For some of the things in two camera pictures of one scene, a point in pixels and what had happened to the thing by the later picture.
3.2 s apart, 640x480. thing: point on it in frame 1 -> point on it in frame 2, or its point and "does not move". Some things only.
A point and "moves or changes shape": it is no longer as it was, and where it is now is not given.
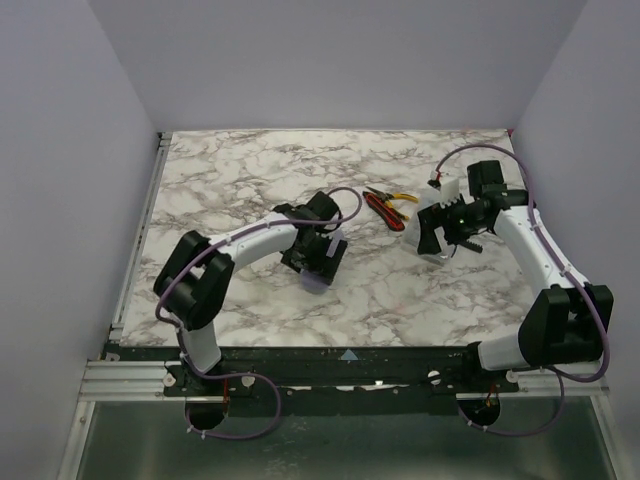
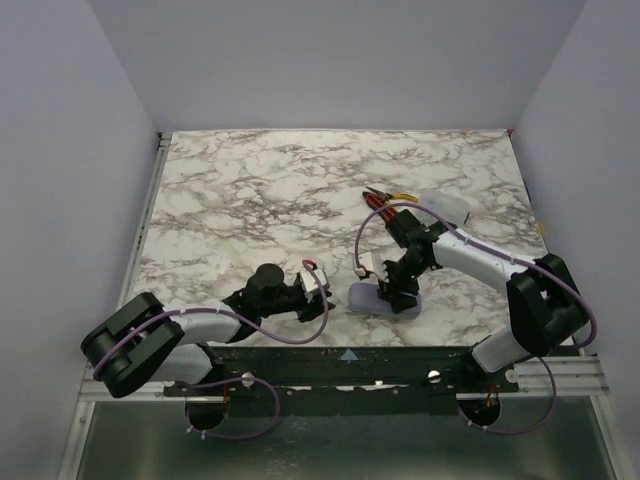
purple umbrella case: x=313 y=283 moves or changes shape
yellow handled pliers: x=387 y=197 does not move
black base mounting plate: x=327 y=381 does not move
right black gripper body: x=445 y=226 -> x=396 y=288
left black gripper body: x=314 y=260 -> x=310 y=304
